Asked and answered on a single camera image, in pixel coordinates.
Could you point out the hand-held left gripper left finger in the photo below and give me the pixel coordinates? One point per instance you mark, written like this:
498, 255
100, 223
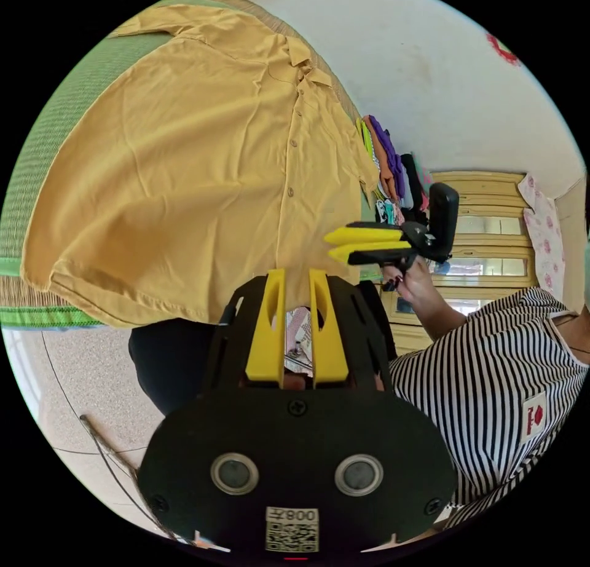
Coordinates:
263, 341

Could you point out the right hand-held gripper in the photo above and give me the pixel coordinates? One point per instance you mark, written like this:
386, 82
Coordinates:
417, 239

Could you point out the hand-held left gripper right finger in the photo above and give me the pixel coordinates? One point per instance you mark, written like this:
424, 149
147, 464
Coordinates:
328, 345

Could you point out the yellow short sleeve shirt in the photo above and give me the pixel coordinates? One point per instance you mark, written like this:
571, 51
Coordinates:
184, 161

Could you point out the person's right forearm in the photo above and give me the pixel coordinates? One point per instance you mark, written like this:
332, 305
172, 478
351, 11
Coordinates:
438, 320

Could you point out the person's right hand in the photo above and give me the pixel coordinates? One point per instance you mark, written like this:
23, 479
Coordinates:
417, 285

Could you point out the pile of clothes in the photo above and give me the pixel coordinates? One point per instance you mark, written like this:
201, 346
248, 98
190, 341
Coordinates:
392, 161

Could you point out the yellow wooden cupboard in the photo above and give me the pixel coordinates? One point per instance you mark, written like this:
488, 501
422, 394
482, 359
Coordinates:
488, 253

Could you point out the person's body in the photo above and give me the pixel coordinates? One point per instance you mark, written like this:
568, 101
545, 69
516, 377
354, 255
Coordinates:
484, 373

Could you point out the pink floral curtain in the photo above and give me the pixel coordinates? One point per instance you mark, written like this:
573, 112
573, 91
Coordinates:
546, 235

